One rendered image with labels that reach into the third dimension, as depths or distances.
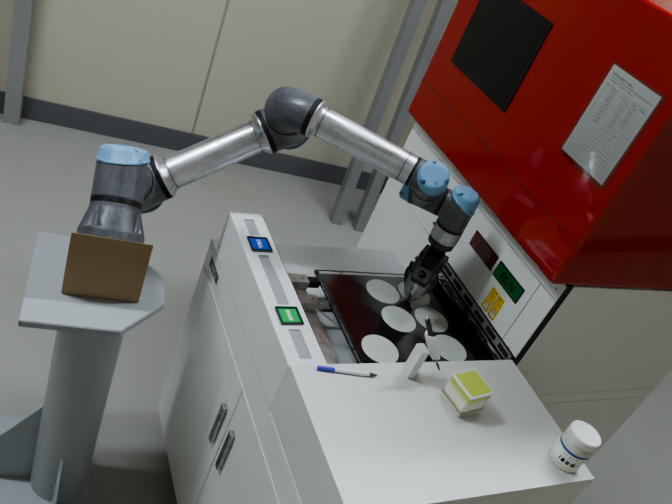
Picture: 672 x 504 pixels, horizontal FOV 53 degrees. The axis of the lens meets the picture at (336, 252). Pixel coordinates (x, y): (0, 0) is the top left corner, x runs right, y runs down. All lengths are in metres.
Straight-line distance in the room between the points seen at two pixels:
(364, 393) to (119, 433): 1.19
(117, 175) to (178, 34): 2.18
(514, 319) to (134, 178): 0.99
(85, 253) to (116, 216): 0.11
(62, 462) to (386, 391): 1.01
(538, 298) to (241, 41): 2.47
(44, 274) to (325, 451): 0.80
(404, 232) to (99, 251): 1.01
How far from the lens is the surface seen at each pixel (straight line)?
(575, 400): 2.16
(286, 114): 1.62
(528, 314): 1.76
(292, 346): 1.49
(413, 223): 2.15
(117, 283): 1.64
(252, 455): 1.64
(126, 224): 1.59
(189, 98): 3.87
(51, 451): 2.10
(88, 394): 1.90
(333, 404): 1.41
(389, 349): 1.71
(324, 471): 1.33
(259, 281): 1.62
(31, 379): 2.58
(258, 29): 3.74
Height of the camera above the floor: 1.94
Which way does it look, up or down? 33 degrees down
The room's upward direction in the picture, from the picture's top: 24 degrees clockwise
